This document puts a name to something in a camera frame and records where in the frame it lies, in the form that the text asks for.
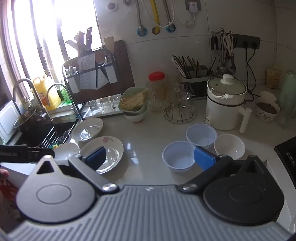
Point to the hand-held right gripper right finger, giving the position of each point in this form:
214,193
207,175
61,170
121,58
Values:
203,158

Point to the white electric cooking pot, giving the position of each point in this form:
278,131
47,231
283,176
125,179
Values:
222,113

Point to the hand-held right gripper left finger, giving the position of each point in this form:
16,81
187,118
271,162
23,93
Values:
96,157

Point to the yellow oil bottle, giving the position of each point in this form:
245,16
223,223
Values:
46,95

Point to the hanging utensil stand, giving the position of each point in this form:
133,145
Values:
220,46

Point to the short metal faucet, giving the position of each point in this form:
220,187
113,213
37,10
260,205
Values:
56,85

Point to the metal knife holder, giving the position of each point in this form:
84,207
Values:
86,71

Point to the kitchen knives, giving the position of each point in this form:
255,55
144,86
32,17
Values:
83,40

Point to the green plastic colander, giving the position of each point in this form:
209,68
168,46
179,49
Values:
141,109

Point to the tall metal faucet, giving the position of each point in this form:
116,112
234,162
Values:
23,81

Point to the rack drip tray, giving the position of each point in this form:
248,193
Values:
104,114

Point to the pale blue plastic bowl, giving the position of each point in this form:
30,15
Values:
178,160
201,136

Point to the green bottle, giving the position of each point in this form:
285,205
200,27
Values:
64,93

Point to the dry noodles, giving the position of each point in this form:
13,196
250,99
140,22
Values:
134,100

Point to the small white bowl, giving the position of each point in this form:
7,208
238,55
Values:
268,95

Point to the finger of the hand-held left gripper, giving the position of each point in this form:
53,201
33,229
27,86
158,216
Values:
41,154

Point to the bundle of chopsticks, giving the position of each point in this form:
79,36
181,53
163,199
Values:
185,63

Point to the small white cup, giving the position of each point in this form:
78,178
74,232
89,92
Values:
67,150

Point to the red patterned clothing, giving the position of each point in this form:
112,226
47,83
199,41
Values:
7,192

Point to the white wall plug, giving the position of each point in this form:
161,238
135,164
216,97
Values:
193,5

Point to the person's left hand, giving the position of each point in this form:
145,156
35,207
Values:
2,173

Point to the light wooden board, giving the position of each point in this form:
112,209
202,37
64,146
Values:
109,44

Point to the mug with brown contents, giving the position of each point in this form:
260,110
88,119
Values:
267,111

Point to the plain white ceramic bowl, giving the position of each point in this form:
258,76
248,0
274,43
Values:
229,146

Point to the black kitchen sink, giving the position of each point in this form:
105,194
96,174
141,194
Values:
34,136

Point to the white plate with pink flower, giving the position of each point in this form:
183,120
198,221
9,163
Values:
112,144

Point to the yellow packet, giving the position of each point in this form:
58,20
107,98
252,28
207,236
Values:
273,77

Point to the white appliance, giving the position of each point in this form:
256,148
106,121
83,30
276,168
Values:
7,122

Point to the glass pot lid white knob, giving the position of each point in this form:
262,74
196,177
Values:
227,85

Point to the clear glass cup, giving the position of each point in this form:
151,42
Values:
172,92
185,99

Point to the clear plastic jar red lid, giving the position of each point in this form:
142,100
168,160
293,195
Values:
157,92

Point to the metal ladle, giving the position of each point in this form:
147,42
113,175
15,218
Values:
223,68

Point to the window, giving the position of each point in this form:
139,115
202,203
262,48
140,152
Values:
46,34

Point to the black induction cooktop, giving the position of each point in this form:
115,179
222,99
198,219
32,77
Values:
286,151

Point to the dark brown cutting board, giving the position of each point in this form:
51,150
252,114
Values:
124,69

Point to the black wall power strip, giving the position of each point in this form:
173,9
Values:
247,41

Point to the cream plate with leaf pattern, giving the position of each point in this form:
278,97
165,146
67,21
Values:
87,129

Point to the green chopstick holder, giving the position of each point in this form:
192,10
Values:
196,83

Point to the white bowl with red foot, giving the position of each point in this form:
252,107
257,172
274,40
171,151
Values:
135,117

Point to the pale green jug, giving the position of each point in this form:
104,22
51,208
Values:
289,92

